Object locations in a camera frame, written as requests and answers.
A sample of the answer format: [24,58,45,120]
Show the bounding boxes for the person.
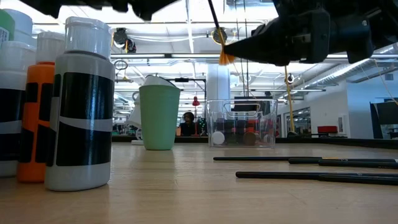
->
[178,111,199,137]

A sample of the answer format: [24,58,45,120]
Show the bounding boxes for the brown paint bottle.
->
[243,131,258,146]

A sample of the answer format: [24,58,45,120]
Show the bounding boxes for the dark green paint bottle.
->
[226,118,238,144]

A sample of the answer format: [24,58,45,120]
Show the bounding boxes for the red cushioned seat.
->
[317,124,339,134]

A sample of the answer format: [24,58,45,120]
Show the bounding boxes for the black thin paintbrush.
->
[234,170,398,180]
[288,158,398,165]

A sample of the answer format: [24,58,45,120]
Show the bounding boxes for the large white bottle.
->
[2,8,38,47]

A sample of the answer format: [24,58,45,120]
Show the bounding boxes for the black paintbrush yellow ferrule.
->
[213,156,348,162]

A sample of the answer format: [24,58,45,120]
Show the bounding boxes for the grey paint bottle black label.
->
[44,16,116,192]

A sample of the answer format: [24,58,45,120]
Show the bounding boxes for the red paint bottle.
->
[248,118,261,134]

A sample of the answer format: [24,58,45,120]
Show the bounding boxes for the dark display panel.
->
[369,101,398,140]

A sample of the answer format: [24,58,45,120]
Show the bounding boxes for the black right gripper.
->
[223,8,374,67]

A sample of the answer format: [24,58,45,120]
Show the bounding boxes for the violet blue paint bottle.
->
[238,118,249,138]

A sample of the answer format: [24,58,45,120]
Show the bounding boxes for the large green paint bottle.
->
[0,8,16,43]

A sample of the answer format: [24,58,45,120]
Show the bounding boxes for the silver ventilation duct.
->
[304,58,374,91]

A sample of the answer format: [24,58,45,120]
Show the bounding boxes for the orange paint bottle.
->
[16,30,57,184]

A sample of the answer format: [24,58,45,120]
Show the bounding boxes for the green plastic cup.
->
[138,83,182,151]

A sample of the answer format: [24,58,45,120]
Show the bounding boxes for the clear plastic bin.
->
[206,98,278,149]

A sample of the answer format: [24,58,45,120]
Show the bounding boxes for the black paintbrush silver ferrule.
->
[318,159,398,170]

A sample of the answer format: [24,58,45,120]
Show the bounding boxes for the long yellow cable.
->
[284,65,298,134]

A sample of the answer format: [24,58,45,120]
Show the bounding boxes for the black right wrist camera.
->
[273,0,315,16]

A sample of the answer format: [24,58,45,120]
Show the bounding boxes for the long black cable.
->
[239,58,250,98]

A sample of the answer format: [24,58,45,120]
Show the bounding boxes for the ceiling light bar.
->
[110,52,398,60]

